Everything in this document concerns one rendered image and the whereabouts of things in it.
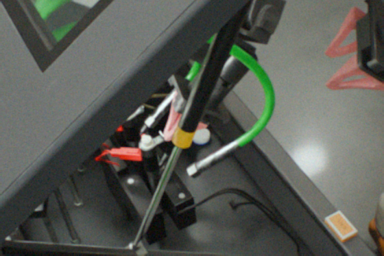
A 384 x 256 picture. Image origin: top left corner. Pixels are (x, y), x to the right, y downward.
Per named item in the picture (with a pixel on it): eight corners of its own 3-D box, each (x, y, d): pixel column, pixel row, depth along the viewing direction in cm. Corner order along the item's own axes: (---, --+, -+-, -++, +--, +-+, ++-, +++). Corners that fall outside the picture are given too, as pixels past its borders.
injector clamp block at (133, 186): (199, 243, 130) (193, 195, 118) (153, 265, 128) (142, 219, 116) (127, 132, 151) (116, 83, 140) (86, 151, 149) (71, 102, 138)
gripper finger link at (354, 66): (310, 91, 84) (371, 60, 77) (310, 44, 87) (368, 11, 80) (345, 111, 87) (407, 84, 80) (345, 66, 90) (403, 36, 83)
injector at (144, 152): (182, 214, 127) (170, 140, 111) (158, 225, 126) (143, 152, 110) (175, 204, 129) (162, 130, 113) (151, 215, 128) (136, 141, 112)
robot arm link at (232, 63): (267, 62, 101) (254, 39, 105) (234, 44, 98) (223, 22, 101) (238, 93, 105) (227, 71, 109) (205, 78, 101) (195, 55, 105)
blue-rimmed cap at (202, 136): (213, 140, 147) (213, 136, 145) (197, 147, 146) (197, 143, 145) (204, 129, 149) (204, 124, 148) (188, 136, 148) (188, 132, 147)
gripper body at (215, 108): (165, 80, 107) (193, 47, 104) (212, 101, 113) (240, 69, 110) (175, 107, 103) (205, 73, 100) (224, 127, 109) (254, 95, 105)
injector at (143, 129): (162, 185, 132) (149, 110, 116) (140, 196, 131) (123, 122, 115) (156, 176, 134) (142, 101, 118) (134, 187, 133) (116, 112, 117)
